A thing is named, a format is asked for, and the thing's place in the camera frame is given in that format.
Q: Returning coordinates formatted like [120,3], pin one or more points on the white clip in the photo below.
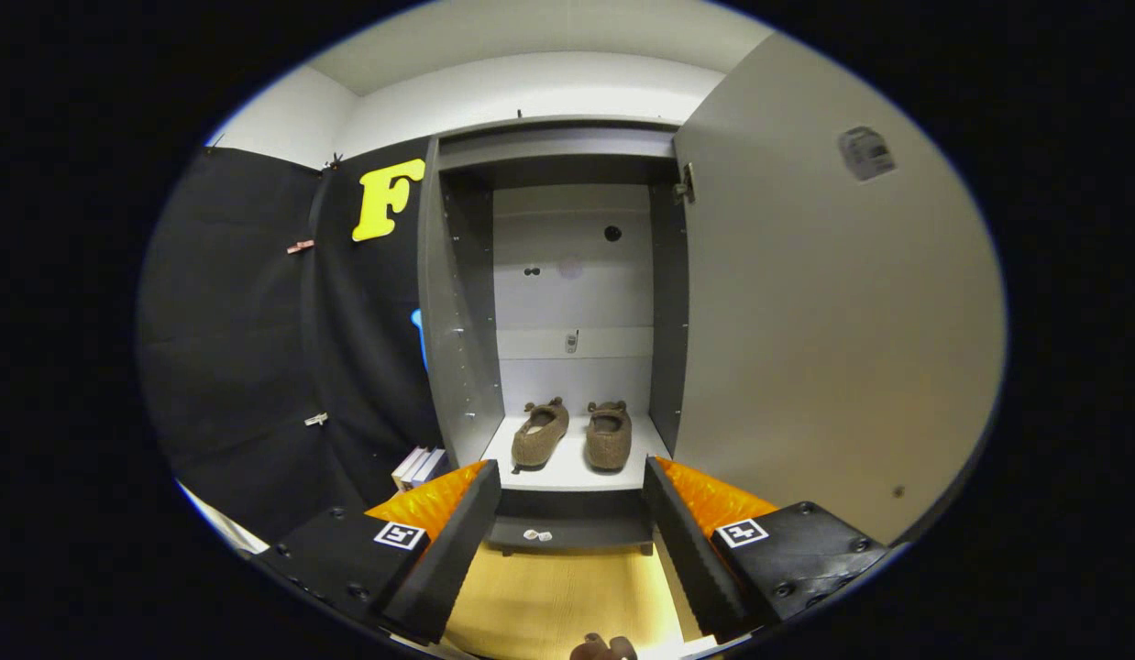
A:
[316,419]

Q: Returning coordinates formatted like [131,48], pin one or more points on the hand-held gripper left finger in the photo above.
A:
[448,559]

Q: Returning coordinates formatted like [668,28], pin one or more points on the metal door hinge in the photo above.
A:
[685,183]

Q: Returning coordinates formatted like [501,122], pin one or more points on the beige shoe cabinet door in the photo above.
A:
[824,321]

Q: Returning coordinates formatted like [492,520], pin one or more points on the white paperback book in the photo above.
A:
[405,469]

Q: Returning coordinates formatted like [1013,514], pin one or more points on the brown fuzzy shoe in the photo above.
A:
[538,440]
[609,445]

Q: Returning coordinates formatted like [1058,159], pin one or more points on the grey shoe cabinet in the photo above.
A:
[462,348]

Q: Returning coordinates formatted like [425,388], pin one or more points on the black backdrop cloth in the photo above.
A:
[237,348]

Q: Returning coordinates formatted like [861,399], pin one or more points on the black binder clip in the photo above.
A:
[214,142]
[334,165]

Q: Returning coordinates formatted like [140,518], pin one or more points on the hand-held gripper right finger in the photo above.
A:
[696,568]

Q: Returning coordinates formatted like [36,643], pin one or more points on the red clip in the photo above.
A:
[301,247]

